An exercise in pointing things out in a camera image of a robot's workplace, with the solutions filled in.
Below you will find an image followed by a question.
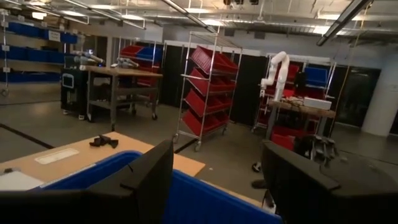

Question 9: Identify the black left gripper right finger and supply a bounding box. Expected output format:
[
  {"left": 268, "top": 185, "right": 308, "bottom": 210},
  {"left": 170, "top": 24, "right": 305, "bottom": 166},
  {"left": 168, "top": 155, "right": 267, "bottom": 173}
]
[{"left": 261, "top": 139, "right": 398, "bottom": 224}]

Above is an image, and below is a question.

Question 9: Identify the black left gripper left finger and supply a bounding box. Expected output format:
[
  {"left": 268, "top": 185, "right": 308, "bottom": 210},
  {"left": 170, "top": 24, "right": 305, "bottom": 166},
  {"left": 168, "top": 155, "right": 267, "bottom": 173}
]
[{"left": 0, "top": 139, "right": 174, "bottom": 224}]

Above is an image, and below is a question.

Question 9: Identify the large blue plastic bin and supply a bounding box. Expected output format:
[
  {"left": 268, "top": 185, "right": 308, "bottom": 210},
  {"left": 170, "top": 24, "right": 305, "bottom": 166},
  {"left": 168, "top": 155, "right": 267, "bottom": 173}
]
[{"left": 40, "top": 151, "right": 284, "bottom": 224}]

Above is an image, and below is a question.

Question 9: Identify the black plastic clamp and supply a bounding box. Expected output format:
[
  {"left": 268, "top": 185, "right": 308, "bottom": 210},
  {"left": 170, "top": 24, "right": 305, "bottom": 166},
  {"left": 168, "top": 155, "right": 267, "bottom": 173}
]
[{"left": 89, "top": 134, "right": 119, "bottom": 149}]

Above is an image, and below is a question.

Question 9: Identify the wooden top workbench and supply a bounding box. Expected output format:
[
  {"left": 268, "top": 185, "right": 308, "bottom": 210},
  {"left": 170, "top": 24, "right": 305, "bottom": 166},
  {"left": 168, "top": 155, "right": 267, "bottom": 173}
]
[{"left": 266, "top": 99, "right": 337, "bottom": 141}]

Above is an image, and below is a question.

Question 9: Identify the wooden workbench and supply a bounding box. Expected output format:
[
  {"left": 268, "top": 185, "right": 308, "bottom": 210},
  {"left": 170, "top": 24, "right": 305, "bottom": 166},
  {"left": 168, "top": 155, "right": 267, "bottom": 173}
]
[
  {"left": 83, "top": 64, "right": 164, "bottom": 131},
  {"left": 266, "top": 99, "right": 337, "bottom": 141}
]

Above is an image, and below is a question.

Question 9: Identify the white flat box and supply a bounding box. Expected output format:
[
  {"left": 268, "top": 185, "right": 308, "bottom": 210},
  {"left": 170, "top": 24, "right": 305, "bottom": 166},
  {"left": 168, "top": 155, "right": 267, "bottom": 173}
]
[{"left": 303, "top": 96, "right": 333, "bottom": 111}]

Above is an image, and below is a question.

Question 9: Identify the white round column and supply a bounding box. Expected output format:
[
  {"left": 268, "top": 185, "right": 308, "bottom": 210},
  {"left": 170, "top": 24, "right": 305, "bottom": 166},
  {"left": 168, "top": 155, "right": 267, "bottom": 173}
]
[{"left": 361, "top": 52, "right": 398, "bottom": 138}]

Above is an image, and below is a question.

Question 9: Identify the black wheeled cabinet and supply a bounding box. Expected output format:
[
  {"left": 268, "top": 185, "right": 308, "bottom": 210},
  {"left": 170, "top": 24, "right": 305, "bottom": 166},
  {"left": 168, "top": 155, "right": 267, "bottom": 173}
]
[{"left": 60, "top": 67, "right": 90, "bottom": 121}]

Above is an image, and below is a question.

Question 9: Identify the rack with red blue bins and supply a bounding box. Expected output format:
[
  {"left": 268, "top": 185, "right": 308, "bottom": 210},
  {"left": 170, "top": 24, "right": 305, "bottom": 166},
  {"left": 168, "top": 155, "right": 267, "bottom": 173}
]
[{"left": 119, "top": 44, "right": 164, "bottom": 88}]

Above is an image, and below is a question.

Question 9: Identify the shelf of blue bins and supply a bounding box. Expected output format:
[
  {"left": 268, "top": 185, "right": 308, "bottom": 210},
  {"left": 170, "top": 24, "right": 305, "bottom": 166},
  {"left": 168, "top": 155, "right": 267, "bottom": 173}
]
[{"left": 0, "top": 21, "right": 78, "bottom": 84}]

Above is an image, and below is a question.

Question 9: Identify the wire rack with blue bin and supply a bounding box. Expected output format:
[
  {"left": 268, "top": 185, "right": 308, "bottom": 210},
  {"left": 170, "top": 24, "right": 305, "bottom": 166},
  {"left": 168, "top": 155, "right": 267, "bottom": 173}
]
[{"left": 290, "top": 60, "right": 337, "bottom": 101}]

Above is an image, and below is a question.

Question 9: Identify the wire rack with red bins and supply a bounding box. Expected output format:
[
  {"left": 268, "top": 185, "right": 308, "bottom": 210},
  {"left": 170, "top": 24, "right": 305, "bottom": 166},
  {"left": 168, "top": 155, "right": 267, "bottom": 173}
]
[{"left": 173, "top": 30, "right": 243, "bottom": 152}]

